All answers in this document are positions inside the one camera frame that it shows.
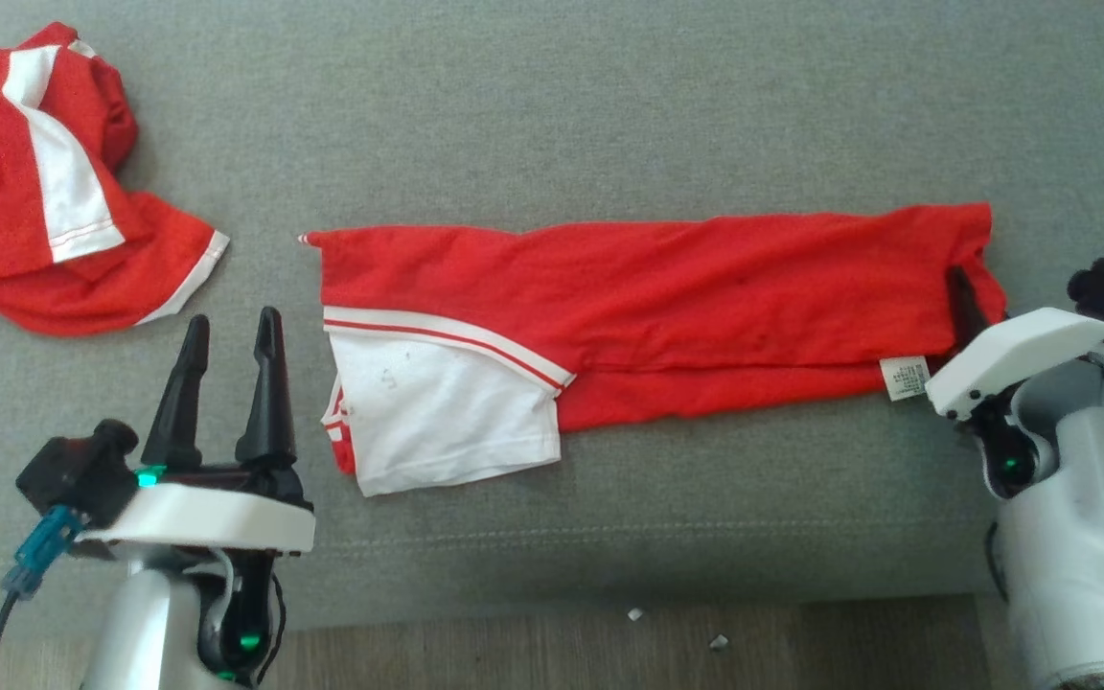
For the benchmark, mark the large grey chaise seat cushion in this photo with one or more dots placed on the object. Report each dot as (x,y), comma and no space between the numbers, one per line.
(562,125)

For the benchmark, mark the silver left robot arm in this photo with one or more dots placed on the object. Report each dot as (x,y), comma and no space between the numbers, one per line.
(149,623)

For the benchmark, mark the red white basketball jersey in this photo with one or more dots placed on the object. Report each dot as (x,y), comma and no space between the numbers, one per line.
(657,287)

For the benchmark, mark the dark left wrist camera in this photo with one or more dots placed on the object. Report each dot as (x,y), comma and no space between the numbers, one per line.
(78,474)

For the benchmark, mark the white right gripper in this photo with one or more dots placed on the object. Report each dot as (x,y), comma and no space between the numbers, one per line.
(1031,350)

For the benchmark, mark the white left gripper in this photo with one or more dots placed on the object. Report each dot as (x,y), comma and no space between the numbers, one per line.
(207,517)

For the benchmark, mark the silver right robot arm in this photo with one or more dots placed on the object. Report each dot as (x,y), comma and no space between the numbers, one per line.
(1079,537)

